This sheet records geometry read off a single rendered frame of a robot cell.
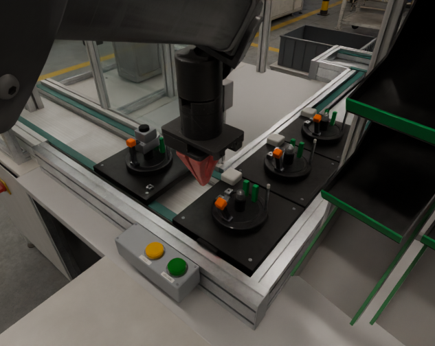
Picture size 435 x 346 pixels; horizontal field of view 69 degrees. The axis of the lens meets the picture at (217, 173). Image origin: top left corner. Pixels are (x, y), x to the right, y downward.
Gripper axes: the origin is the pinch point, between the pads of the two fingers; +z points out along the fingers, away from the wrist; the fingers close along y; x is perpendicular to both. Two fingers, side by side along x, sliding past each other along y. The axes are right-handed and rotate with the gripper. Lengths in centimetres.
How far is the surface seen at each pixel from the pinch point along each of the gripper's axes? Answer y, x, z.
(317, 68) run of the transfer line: 38, -136, 33
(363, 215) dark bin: -21.7, -10.5, 2.6
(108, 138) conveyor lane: 69, -24, 32
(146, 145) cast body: 37.1, -17.1, 18.4
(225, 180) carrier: 15.8, -26.0, 26.2
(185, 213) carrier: 15.9, -10.0, 26.3
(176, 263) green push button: 7.3, 2.2, 26.0
